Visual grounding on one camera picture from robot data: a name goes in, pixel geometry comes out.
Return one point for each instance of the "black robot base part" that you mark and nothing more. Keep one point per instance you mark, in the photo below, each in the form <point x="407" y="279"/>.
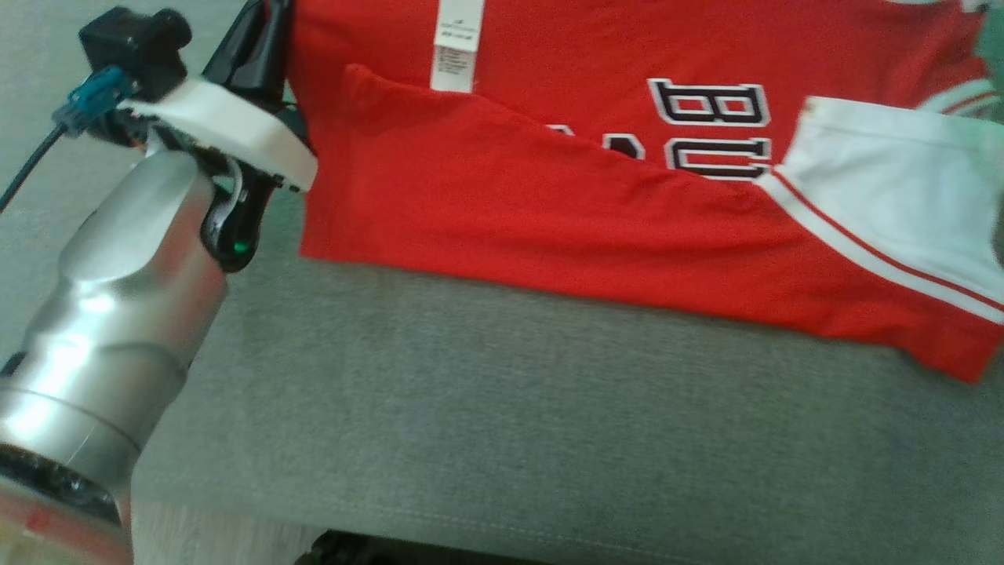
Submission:
<point x="353" y="551"/>

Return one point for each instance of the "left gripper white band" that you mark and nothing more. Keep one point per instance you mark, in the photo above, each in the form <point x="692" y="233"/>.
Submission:
<point x="235" y="125"/>

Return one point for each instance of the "red shirt with white sleeves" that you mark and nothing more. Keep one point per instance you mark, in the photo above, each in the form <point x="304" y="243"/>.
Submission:
<point x="510" y="196"/>

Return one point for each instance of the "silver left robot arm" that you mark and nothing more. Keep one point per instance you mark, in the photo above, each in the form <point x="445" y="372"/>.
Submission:
<point x="118" y="314"/>

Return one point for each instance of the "grey fabric sofa seat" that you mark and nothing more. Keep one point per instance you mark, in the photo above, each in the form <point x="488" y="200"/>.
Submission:
<point x="549" y="439"/>

